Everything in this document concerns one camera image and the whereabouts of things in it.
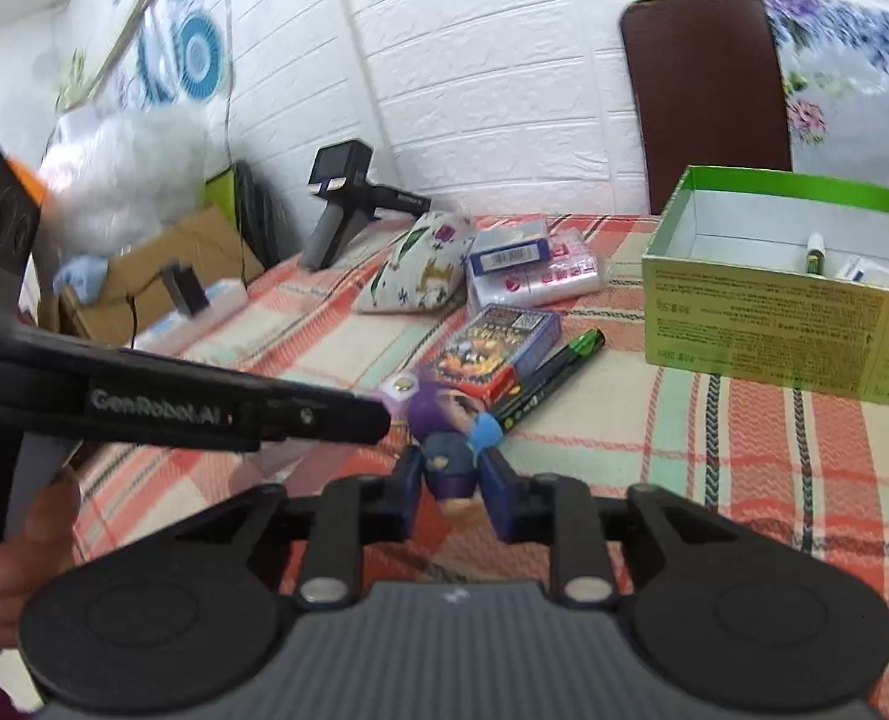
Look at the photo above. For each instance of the lime green board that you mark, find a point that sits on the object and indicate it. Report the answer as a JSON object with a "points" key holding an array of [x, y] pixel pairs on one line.
{"points": [[220, 191]]}

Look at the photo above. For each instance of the purple toy figure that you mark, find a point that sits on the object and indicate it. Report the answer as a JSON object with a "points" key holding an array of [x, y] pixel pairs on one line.
{"points": [[444, 457]]}

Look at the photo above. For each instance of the light blue cloth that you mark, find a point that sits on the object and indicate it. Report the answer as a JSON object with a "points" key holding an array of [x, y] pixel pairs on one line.
{"points": [[80, 277]]}

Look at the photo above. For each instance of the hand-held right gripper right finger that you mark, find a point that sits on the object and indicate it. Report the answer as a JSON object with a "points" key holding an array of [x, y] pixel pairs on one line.
{"points": [[500, 499]]}

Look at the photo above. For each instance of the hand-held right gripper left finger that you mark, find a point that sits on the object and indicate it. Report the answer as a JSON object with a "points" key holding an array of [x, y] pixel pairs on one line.
{"points": [[408, 495]]}

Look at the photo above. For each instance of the white plastic bag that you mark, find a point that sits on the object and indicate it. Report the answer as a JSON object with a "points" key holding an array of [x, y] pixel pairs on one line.
{"points": [[121, 172]]}

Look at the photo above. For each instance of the white power strip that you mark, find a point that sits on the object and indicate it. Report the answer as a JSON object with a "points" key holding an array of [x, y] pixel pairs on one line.
{"points": [[223, 300]]}

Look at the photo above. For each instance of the black handheld device with screen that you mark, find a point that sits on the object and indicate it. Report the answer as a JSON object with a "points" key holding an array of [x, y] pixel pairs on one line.
{"points": [[339, 195]]}

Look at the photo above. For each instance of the plaid blanket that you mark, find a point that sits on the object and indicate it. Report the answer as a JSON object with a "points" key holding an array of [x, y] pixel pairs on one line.
{"points": [[752, 465]]}

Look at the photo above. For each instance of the black green marker pen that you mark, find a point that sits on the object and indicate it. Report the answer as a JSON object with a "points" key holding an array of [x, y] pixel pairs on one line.
{"points": [[557, 375]]}

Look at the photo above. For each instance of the floral printed bedding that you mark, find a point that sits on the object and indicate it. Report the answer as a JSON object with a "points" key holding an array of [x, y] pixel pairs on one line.
{"points": [[857, 105]]}

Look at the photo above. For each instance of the dark brown board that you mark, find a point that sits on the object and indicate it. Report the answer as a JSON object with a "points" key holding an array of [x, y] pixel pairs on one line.
{"points": [[707, 105]]}

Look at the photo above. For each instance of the blue box white label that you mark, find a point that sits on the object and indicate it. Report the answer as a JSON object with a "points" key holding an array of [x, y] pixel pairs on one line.
{"points": [[508, 256]]}

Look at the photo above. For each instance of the person's left hand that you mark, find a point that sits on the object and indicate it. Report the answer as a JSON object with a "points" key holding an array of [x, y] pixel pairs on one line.
{"points": [[16, 585]]}

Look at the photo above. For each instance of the wooden wall trim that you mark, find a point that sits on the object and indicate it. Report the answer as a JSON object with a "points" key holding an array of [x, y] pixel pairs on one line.
{"points": [[140, 7]]}

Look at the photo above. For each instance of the colourful playing card box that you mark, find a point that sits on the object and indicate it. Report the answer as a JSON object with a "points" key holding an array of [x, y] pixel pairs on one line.
{"points": [[489, 349]]}

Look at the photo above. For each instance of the wall poster with blue fans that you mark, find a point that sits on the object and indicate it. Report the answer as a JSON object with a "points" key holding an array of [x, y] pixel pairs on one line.
{"points": [[196, 52]]}

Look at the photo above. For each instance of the black power adapter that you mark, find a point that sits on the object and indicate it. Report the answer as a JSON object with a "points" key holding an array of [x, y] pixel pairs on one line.
{"points": [[185, 289]]}

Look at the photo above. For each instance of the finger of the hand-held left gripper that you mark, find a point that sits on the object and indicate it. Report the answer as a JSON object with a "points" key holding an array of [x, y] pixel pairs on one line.
{"points": [[324, 416]]}

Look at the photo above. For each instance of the printed white fabric pouch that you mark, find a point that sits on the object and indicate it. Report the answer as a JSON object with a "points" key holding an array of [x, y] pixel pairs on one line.
{"points": [[418, 266]]}

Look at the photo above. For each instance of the clear tissue packet red print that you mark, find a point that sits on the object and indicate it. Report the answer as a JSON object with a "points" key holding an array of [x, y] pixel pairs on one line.
{"points": [[572, 270]]}

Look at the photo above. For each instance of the green cardboard box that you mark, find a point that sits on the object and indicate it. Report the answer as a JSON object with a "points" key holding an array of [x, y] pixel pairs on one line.
{"points": [[752, 330]]}

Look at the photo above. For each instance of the white tube green band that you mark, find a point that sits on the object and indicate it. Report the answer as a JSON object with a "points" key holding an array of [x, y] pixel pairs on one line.
{"points": [[814, 251]]}

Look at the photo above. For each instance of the brown cardboard box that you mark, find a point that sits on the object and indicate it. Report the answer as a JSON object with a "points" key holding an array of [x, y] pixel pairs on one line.
{"points": [[204, 247]]}

